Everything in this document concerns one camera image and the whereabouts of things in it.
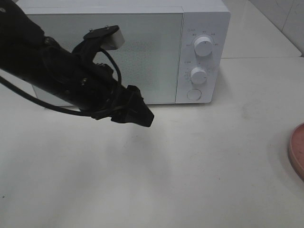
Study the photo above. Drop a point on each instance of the white microwave oven body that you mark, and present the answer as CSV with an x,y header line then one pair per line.
x,y
199,17

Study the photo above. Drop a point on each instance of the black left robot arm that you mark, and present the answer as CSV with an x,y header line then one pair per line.
x,y
95,89

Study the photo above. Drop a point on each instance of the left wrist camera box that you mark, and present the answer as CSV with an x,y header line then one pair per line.
x,y
111,37

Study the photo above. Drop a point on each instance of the white dial knob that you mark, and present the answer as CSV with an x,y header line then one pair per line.
x,y
198,75
203,45

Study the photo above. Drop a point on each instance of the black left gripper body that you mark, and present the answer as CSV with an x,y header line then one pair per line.
x,y
112,100

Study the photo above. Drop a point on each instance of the white microwave door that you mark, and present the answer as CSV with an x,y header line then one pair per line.
x,y
149,57

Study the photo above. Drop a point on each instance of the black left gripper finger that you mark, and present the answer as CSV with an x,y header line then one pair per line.
x,y
131,108

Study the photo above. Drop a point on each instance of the pink round plate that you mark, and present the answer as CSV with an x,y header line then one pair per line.
x,y
296,150

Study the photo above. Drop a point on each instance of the round white door button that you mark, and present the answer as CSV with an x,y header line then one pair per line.
x,y
194,94

